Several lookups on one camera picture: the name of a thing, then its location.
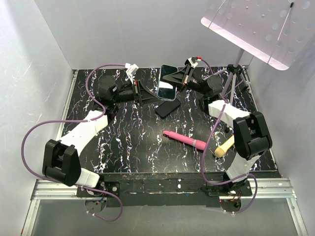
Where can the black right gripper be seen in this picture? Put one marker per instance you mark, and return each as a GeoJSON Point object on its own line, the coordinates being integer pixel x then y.
{"type": "Point", "coordinates": [182, 76]}

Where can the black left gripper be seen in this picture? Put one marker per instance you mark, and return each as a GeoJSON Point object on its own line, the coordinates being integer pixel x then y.
{"type": "Point", "coordinates": [145, 97]}

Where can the phone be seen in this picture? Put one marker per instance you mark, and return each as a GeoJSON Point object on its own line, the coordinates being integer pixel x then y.
{"type": "Point", "coordinates": [165, 90]}

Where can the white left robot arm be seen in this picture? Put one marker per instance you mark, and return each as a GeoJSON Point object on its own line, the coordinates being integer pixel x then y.
{"type": "Point", "coordinates": [61, 158]}

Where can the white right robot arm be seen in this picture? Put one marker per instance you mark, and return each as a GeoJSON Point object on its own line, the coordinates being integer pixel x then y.
{"type": "Point", "coordinates": [251, 134]}

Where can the black smartphone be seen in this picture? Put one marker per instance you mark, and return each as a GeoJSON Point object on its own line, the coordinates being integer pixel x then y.
{"type": "Point", "coordinates": [167, 107]}

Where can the pink toy microphone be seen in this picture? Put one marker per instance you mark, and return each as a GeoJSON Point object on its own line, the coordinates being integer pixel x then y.
{"type": "Point", "coordinates": [198, 144]}

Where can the cream wooden toy microphone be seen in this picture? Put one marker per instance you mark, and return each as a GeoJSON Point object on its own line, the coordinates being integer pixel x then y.
{"type": "Point", "coordinates": [222, 149]}

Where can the lilac music stand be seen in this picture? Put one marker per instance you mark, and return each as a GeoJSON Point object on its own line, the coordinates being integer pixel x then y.
{"type": "Point", "coordinates": [274, 31]}

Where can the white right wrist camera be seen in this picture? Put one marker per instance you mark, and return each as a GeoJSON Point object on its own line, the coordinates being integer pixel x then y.
{"type": "Point", "coordinates": [193, 61]}

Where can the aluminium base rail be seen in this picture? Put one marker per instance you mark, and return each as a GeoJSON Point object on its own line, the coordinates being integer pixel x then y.
{"type": "Point", "coordinates": [268, 188]}

